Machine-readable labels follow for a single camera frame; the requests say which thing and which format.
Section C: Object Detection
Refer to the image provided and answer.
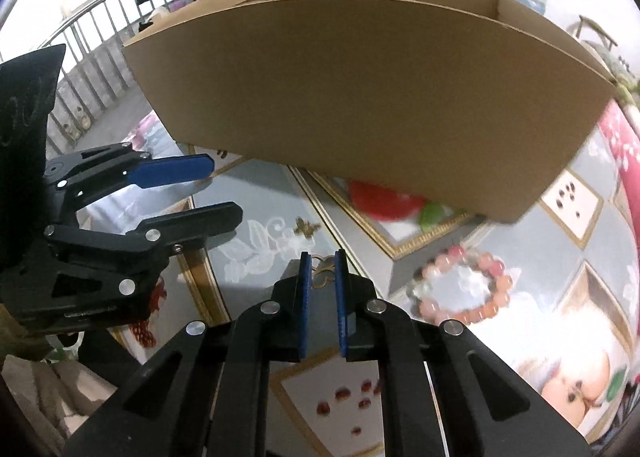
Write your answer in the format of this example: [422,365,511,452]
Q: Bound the metal railing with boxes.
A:
[0,0,167,149]

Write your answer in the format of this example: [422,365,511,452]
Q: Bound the pair of white shoes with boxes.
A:
[60,106,94,139]

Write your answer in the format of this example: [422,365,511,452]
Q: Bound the person's beige pants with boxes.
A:
[0,354,119,457]

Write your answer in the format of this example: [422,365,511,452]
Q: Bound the pink floral blanket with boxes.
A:
[594,100,640,298]

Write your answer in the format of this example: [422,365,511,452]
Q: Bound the wooden chair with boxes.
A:
[567,14,621,59]

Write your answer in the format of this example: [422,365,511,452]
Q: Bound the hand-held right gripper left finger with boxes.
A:
[62,251,314,457]

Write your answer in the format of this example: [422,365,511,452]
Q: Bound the gold curly ornament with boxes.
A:
[311,257,337,289]

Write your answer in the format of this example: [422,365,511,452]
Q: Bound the person's left forearm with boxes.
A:
[0,304,57,364]

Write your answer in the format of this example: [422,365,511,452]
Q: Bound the pink orange bead bracelet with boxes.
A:
[406,244,515,325]

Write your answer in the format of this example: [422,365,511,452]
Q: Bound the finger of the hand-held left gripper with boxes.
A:
[43,142,215,211]
[44,202,245,298]

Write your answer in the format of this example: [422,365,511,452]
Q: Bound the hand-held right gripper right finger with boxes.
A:
[335,249,593,457]

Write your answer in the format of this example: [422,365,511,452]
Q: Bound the brown cardboard box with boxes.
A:
[121,0,621,225]

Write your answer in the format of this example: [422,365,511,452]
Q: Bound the fruit print tablecloth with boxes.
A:
[45,102,640,457]

